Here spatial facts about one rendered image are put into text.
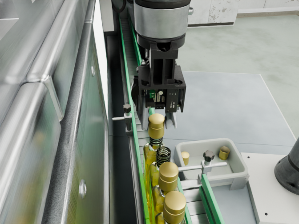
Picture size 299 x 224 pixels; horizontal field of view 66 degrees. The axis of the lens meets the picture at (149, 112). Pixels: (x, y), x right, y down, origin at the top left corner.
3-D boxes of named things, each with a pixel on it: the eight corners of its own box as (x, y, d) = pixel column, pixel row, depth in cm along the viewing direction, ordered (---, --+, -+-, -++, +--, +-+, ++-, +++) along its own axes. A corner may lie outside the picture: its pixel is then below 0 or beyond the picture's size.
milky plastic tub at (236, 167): (173, 157, 94) (174, 142, 88) (225, 151, 96) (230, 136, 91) (184, 196, 81) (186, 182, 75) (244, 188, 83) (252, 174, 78)
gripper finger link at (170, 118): (168, 145, 45) (163, 110, 39) (165, 124, 50) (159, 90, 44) (183, 143, 45) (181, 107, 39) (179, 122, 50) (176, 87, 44)
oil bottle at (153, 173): (148, 206, 65) (147, 157, 51) (167, 203, 65) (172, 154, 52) (151, 226, 60) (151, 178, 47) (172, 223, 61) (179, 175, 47)
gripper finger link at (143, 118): (133, 145, 45) (139, 109, 39) (133, 123, 49) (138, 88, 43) (149, 146, 45) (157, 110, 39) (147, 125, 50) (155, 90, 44)
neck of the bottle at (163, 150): (154, 161, 50) (155, 146, 47) (168, 159, 50) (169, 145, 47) (156, 172, 48) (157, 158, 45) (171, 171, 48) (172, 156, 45)
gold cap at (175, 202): (161, 205, 40) (162, 190, 37) (181, 202, 40) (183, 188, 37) (165, 226, 37) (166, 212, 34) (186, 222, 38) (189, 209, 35)
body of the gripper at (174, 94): (138, 117, 38) (135, 48, 30) (137, 86, 44) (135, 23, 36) (184, 115, 38) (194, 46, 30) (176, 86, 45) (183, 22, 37)
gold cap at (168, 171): (156, 176, 44) (157, 162, 42) (175, 174, 45) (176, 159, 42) (159, 193, 42) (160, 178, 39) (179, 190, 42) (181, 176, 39)
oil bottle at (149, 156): (143, 188, 69) (142, 138, 55) (162, 186, 70) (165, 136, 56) (146, 206, 65) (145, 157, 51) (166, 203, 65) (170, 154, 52)
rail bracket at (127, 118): (114, 131, 88) (110, 103, 80) (132, 129, 89) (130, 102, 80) (114, 139, 85) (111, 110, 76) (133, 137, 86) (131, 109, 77)
